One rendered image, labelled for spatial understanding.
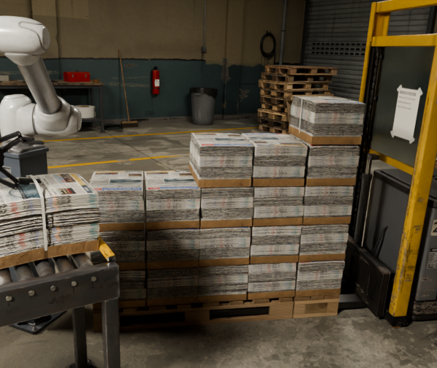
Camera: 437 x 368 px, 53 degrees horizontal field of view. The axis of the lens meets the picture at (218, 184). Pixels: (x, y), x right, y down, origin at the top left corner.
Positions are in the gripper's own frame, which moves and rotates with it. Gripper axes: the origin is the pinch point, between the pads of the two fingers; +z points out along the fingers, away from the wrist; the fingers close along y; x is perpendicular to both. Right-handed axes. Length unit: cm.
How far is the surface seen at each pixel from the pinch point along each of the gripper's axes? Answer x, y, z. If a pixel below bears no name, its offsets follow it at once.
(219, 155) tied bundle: -27, -1, 93
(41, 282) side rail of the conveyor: 28.0, 32.7, -1.6
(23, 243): 13.4, 25.2, -5.1
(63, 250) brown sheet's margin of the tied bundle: 13.9, 28.5, 7.9
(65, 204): 13.8, 11.2, 7.1
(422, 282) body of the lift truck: 31, 54, 208
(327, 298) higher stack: -1, 76, 169
